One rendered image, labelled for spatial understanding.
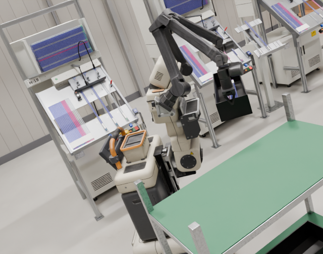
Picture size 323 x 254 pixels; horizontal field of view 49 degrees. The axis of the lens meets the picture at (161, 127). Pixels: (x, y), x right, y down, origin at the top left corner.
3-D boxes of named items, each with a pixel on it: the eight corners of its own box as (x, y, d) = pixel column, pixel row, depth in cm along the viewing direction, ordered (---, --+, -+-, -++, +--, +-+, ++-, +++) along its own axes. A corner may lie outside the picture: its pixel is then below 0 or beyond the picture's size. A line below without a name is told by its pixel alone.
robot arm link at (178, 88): (152, 25, 201) (143, 23, 192) (171, 13, 194) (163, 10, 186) (181, 98, 199) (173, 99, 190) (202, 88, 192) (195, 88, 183)
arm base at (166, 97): (159, 96, 203) (157, 103, 192) (167, 85, 200) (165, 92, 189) (171, 104, 204) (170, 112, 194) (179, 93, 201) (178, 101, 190)
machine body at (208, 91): (247, 113, 436) (234, 66, 413) (203, 139, 412) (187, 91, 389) (215, 106, 492) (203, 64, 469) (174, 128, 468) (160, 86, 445)
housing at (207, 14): (211, 22, 409) (214, 14, 397) (177, 38, 392) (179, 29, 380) (207, 18, 412) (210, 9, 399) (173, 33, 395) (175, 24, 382)
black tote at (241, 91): (217, 88, 243) (212, 73, 239) (241, 81, 239) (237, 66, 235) (221, 122, 192) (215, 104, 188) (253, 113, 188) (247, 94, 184)
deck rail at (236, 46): (249, 63, 388) (251, 59, 382) (248, 63, 387) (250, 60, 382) (211, 19, 410) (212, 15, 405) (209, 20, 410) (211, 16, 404)
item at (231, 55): (248, 61, 385) (249, 59, 382) (201, 85, 362) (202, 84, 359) (237, 49, 391) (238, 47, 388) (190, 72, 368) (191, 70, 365)
